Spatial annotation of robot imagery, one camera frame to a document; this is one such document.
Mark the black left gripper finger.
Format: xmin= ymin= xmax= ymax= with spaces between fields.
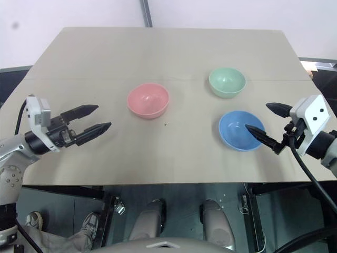
xmin=71 ymin=122 xmax=113 ymax=147
xmin=60 ymin=104 xmax=100 ymax=123

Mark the blue bowl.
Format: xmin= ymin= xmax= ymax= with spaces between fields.
xmin=218 ymin=110 xmax=266 ymax=152

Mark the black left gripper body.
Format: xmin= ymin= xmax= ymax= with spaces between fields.
xmin=47 ymin=113 xmax=82 ymax=148

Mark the grey robot leg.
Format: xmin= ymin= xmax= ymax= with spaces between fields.
xmin=128 ymin=198 xmax=167 ymax=241
xmin=199 ymin=199 xmax=237 ymax=249

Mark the thin white cord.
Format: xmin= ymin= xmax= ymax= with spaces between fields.
xmin=239 ymin=195 xmax=249 ymax=215

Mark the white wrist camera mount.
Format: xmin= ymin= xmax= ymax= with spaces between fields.
xmin=25 ymin=95 xmax=60 ymax=153
xmin=289 ymin=94 xmax=332 ymax=157

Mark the green bowl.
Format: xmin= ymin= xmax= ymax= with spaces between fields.
xmin=208 ymin=67 xmax=247 ymax=100

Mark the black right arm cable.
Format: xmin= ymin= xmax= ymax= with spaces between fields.
xmin=285 ymin=126 xmax=337 ymax=253

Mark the grey robot left leg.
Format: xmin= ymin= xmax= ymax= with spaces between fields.
xmin=128 ymin=198 xmax=167 ymax=241

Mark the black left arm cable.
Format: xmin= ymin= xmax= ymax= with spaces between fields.
xmin=14 ymin=101 xmax=40 ymax=253

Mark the pink bowl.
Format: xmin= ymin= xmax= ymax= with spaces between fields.
xmin=126 ymin=83 xmax=170 ymax=120

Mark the grey sneaker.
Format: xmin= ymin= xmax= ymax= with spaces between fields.
xmin=81 ymin=211 xmax=101 ymax=241
xmin=25 ymin=210 xmax=44 ymax=234

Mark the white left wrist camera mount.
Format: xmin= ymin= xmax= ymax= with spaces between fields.
xmin=25 ymin=95 xmax=60 ymax=153

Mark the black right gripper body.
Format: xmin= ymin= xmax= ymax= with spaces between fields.
xmin=282 ymin=118 xmax=308 ymax=149

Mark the metal bracket under table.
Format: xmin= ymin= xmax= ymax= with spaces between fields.
xmin=113 ymin=196 xmax=127 ymax=215

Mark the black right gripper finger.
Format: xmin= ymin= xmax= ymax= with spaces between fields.
xmin=244 ymin=124 xmax=284 ymax=155
xmin=265 ymin=102 xmax=294 ymax=118

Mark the grey robot right leg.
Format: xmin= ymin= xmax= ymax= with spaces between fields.
xmin=199 ymin=199 xmax=237 ymax=249

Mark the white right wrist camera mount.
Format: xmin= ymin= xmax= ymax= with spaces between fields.
xmin=289 ymin=94 xmax=332 ymax=157

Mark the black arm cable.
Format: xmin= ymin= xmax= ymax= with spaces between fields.
xmin=14 ymin=101 xmax=40 ymax=253
xmin=285 ymin=126 xmax=337 ymax=253

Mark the grey robot torso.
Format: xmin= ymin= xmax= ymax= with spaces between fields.
xmin=91 ymin=236 xmax=239 ymax=253

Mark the grey pillar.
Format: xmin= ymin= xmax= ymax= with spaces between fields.
xmin=138 ymin=0 xmax=154 ymax=28

